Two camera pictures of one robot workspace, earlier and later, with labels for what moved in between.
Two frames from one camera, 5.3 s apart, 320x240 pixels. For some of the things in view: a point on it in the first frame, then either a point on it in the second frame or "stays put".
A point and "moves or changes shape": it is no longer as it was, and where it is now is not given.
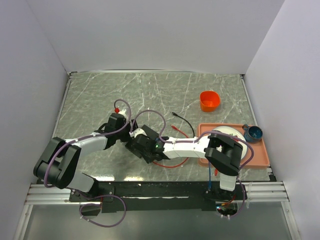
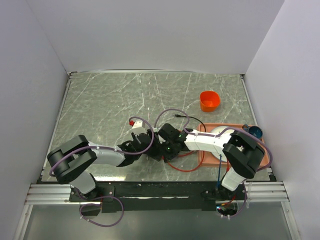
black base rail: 136,196 stays put
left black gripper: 135,125 -> 155,142
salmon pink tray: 260,157 stays put
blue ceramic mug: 252,133 stays put
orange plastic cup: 209,100 stays put
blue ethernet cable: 209,183 moves or changes shape
